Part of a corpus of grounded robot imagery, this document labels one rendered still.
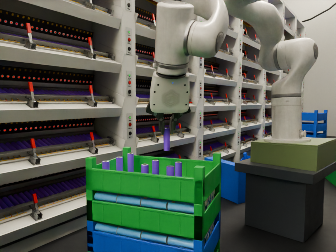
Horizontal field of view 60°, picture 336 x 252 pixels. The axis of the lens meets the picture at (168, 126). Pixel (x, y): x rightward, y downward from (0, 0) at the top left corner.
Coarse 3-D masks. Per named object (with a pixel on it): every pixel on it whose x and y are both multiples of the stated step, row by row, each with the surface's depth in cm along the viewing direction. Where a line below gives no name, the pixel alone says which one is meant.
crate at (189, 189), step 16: (112, 160) 83; (144, 160) 88; (160, 160) 86; (176, 160) 84; (192, 160) 82; (96, 176) 71; (112, 176) 70; (128, 176) 68; (144, 176) 66; (160, 176) 65; (176, 176) 64; (192, 176) 83; (208, 176) 66; (112, 192) 70; (128, 192) 68; (144, 192) 67; (160, 192) 65; (176, 192) 64; (192, 192) 62; (208, 192) 67
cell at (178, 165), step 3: (177, 162) 73; (180, 162) 73; (177, 165) 73; (180, 165) 73; (177, 168) 73; (180, 168) 73; (177, 171) 73; (180, 171) 73; (177, 174) 73; (180, 174) 73
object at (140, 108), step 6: (138, 90) 170; (144, 90) 174; (192, 96) 194; (192, 102) 194; (138, 108) 145; (144, 108) 149; (192, 108) 189; (138, 114) 147; (144, 114) 151; (150, 114) 155
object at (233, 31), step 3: (204, 21) 198; (228, 27) 232; (231, 27) 248; (234, 27) 246; (237, 27) 245; (228, 30) 229; (231, 30) 233; (234, 30) 246; (237, 30) 245; (228, 33) 231; (231, 33) 235; (234, 33) 239; (237, 33) 244; (231, 36) 237; (234, 36) 242
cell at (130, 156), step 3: (129, 153) 86; (132, 153) 86; (129, 156) 85; (132, 156) 86; (129, 159) 85; (132, 159) 86; (129, 162) 85; (132, 162) 86; (129, 165) 86; (132, 165) 86; (129, 168) 86; (132, 168) 86; (129, 171) 86; (132, 171) 86
